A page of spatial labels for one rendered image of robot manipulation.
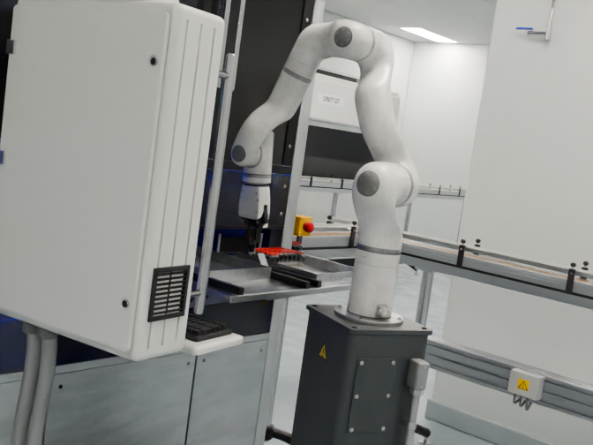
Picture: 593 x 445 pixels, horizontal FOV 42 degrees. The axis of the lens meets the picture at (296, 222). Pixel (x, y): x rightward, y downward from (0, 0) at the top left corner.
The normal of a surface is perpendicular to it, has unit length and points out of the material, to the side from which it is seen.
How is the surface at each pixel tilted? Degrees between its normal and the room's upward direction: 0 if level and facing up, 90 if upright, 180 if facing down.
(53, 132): 90
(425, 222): 90
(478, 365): 90
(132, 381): 90
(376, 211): 128
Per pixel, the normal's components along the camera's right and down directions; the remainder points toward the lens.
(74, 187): -0.52, 0.02
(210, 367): 0.76, 0.18
